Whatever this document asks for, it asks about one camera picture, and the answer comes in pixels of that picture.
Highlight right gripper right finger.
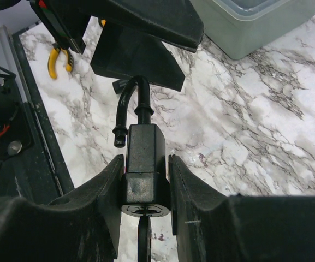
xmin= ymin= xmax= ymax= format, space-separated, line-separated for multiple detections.
xmin=168 ymin=155 xmax=315 ymax=261

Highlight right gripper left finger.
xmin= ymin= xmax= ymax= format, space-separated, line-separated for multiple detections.
xmin=0 ymin=155 xmax=124 ymax=261

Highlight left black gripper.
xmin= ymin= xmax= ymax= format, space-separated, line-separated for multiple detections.
xmin=30 ymin=0 xmax=88 ymax=54

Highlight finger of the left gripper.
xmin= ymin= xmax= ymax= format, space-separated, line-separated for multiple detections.
xmin=78 ymin=0 xmax=204 ymax=52
xmin=91 ymin=26 xmax=185 ymax=92

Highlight black head key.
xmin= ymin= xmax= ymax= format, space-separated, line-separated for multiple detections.
xmin=138 ymin=216 xmax=152 ymax=262

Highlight black padlock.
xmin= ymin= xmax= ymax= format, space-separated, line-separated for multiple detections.
xmin=112 ymin=76 xmax=171 ymax=217

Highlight black socket tool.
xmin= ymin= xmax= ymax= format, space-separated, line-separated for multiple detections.
xmin=112 ymin=79 xmax=128 ymax=94

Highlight green translucent plastic toolbox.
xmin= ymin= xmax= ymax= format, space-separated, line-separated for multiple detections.
xmin=192 ymin=1 xmax=315 ymax=60

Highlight yellow handled pliers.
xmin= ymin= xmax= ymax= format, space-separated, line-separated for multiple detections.
xmin=47 ymin=42 xmax=75 ymax=80

